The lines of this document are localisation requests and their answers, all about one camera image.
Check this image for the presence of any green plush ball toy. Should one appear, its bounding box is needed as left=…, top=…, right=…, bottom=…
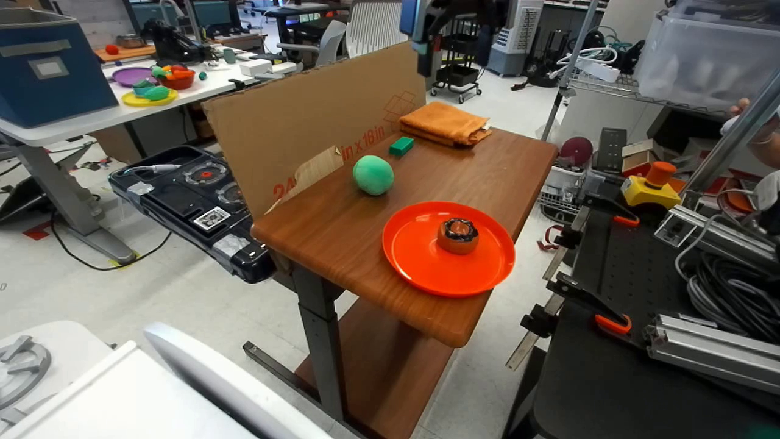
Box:
left=352, top=152, right=398, bottom=199

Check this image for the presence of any orange round plate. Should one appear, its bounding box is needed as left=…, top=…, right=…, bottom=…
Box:
left=381, top=199, right=519, bottom=300

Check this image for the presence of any yellow plate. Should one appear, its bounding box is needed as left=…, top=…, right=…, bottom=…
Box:
left=119, top=85, right=181, bottom=110

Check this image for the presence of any brown cardboard sheet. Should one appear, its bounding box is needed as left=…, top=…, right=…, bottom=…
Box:
left=200, top=42, right=430, bottom=222

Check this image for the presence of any wooden top desk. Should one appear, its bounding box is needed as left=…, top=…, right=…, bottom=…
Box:
left=241, top=124, right=560, bottom=439

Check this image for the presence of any yellow emergency stop button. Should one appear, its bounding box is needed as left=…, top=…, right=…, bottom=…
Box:
left=619, top=157, right=683, bottom=212

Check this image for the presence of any black equipment case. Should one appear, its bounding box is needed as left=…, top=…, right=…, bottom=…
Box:
left=108, top=143, right=278, bottom=284

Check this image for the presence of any black wire cart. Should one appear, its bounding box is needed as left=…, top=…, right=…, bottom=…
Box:
left=427, top=13, right=486, bottom=104

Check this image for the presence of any white work table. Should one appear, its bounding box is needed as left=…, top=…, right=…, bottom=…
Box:
left=0, top=54, right=284, bottom=266

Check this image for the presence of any orange handled black clamp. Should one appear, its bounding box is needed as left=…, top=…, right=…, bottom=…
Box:
left=581, top=193, right=643, bottom=231
left=544, top=271, right=637, bottom=339

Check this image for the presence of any black remote keypad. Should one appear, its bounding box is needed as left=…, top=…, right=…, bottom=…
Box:
left=594, top=124, right=630, bottom=173

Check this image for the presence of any folded orange cloth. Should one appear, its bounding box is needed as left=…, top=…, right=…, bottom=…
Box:
left=398, top=100, right=496, bottom=150

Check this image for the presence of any black coiled cable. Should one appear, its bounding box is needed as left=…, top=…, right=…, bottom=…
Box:
left=672, top=242, right=780, bottom=343

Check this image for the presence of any brown toy donut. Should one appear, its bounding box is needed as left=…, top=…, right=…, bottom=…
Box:
left=436, top=213, right=482, bottom=256

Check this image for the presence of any clear plastic storage bin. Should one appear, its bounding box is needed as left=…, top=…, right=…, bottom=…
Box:
left=635, top=0, right=780, bottom=111

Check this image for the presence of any white control cabinet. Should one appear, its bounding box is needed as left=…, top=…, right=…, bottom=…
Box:
left=0, top=320, right=362, bottom=439

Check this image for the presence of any aluminium extrusion rail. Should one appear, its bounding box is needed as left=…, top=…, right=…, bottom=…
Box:
left=654, top=202, right=780, bottom=276
left=643, top=312, right=780, bottom=398

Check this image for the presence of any purple plate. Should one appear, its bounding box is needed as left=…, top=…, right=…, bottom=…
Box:
left=109, top=65, right=156, bottom=89

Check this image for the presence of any small green block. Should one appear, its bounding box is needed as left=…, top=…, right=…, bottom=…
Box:
left=387, top=134, right=416, bottom=157

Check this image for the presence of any black perforated breadboard table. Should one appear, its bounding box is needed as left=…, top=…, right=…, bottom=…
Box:
left=503, top=202, right=780, bottom=439

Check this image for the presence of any blue storage bin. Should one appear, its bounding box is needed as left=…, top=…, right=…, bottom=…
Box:
left=0, top=7, right=122, bottom=129

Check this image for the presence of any red bowl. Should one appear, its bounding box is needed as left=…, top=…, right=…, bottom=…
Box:
left=158, top=65, right=197, bottom=92

